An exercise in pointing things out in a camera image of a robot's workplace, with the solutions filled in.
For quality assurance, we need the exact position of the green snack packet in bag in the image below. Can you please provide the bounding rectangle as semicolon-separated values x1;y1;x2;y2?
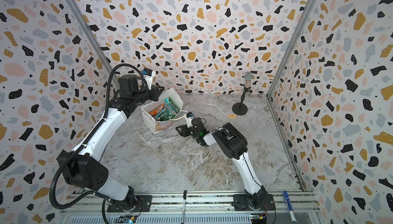
153;97;180;122

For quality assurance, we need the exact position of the right circuit board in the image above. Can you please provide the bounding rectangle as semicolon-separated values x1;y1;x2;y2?
250;213;267;224

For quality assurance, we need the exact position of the white paper bag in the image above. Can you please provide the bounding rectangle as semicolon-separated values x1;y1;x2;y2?
141;87;187;135

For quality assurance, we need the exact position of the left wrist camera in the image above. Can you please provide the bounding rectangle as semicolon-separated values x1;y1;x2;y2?
142;68;156;90

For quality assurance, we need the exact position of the orange snack packet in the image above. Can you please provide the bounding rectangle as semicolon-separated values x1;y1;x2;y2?
149;104;165;117

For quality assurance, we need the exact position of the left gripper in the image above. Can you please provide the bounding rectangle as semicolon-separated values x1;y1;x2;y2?
133;84;165;106

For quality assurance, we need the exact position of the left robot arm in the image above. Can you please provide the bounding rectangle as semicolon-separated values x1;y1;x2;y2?
49;75;164;211

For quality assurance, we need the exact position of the black and silver pen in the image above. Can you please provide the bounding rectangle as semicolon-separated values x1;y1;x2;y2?
181;190;187;224

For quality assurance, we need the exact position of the small wooden block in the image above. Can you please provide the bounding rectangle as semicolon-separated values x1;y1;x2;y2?
228;114;237;119

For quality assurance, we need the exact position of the silver microphone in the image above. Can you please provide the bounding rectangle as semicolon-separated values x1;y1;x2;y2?
244;71;253;93

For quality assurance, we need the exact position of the circuit board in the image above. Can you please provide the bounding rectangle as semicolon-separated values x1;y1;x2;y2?
250;213;267;224
116;215;138;224

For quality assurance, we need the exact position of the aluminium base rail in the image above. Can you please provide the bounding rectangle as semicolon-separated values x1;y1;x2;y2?
58;190;324;224

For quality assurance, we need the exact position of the black corrugated cable conduit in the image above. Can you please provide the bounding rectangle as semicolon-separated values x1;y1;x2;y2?
49;63;148;224

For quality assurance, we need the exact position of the left circuit board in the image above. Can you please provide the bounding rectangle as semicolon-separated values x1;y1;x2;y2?
116;215;138;224

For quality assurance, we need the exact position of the black microphone stand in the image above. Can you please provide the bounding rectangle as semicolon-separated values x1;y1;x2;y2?
232;92;248;115

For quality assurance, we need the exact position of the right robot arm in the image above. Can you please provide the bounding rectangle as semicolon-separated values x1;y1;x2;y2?
176;117;270;210

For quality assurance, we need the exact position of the blue marker pen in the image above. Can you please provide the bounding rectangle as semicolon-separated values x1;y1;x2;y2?
283;191;297;223

